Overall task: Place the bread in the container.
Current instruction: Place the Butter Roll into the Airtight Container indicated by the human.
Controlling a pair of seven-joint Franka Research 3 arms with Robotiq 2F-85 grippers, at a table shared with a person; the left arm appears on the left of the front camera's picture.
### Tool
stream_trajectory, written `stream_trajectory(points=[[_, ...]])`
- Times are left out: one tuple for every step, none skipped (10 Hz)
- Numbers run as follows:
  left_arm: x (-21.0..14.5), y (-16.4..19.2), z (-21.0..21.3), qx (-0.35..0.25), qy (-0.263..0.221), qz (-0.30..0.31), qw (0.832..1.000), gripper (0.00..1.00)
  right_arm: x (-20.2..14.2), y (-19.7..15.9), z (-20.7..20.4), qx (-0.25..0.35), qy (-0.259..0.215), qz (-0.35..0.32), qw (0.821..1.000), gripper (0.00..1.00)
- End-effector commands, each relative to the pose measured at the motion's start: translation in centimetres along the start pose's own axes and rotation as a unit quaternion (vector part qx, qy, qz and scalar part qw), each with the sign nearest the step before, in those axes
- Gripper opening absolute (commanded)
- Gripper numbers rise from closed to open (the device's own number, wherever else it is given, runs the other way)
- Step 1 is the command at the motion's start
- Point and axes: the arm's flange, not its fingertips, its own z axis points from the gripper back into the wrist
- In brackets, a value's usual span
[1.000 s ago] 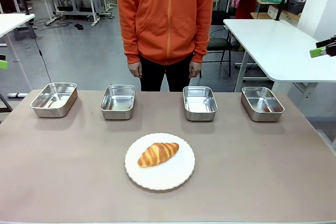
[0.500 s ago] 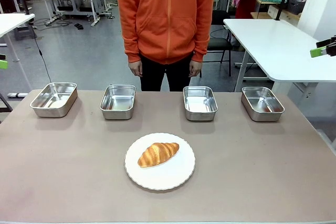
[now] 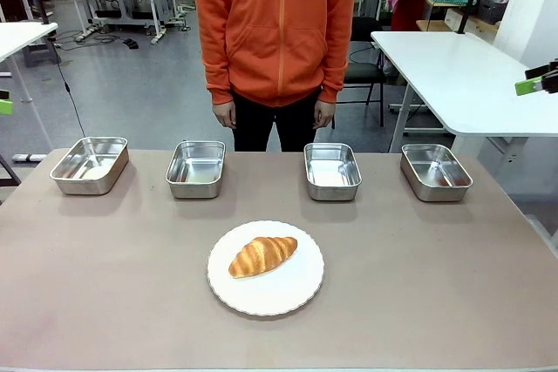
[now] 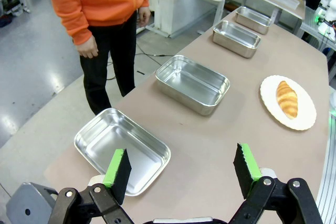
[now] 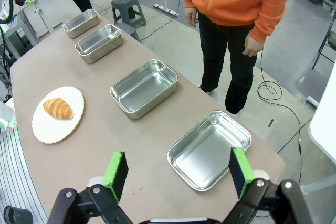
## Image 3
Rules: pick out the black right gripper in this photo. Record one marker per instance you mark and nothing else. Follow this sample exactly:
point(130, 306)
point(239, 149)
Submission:
point(551, 83)

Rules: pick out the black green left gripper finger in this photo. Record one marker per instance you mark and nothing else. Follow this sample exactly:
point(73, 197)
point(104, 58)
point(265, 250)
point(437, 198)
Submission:
point(3, 95)
point(5, 107)

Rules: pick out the person right forearm orange sleeve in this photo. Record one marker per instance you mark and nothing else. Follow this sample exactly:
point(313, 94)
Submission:
point(220, 71)

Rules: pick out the person left forearm orange sleeve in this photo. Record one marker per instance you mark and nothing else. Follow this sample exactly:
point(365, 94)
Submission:
point(333, 69)

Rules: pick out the stainless steel rectangular container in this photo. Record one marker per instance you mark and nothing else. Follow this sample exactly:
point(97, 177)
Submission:
point(436, 173)
point(89, 167)
point(332, 171)
point(196, 169)

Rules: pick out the golden croissant bread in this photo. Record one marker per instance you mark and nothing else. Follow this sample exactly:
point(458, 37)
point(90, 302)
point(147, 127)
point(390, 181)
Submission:
point(261, 255)

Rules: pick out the person left hand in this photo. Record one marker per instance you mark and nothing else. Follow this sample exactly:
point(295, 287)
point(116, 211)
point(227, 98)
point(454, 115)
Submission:
point(324, 115)

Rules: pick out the person right hand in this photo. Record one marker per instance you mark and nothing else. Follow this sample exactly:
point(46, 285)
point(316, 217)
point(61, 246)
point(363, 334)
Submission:
point(224, 115)

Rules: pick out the small white side table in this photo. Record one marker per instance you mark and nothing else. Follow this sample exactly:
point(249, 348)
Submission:
point(19, 41)

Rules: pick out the large white side table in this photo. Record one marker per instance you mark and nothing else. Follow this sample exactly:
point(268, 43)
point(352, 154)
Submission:
point(462, 80)

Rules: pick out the grey plastic crate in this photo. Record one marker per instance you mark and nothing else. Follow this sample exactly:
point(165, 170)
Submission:
point(493, 9)

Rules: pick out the wooden shelf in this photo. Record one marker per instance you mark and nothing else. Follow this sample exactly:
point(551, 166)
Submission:
point(457, 19)

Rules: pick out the white power strip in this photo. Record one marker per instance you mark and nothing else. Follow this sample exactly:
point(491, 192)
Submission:
point(85, 35)

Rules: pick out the black floor pedal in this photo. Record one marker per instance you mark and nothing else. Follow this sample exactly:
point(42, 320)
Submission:
point(131, 43)

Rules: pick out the red garment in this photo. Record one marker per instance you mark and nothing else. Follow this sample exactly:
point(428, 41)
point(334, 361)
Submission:
point(407, 8)

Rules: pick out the black folding chair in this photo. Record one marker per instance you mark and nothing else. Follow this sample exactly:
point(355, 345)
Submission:
point(364, 67)

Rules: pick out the black trousers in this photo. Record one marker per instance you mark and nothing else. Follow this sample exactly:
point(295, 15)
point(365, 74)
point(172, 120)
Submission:
point(253, 128)

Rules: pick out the person torso orange hoodie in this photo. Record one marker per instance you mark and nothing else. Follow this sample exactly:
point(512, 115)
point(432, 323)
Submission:
point(276, 23)

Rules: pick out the white scalloped plate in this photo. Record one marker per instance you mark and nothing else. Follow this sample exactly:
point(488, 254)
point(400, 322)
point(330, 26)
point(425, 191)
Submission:
point(279, 293)

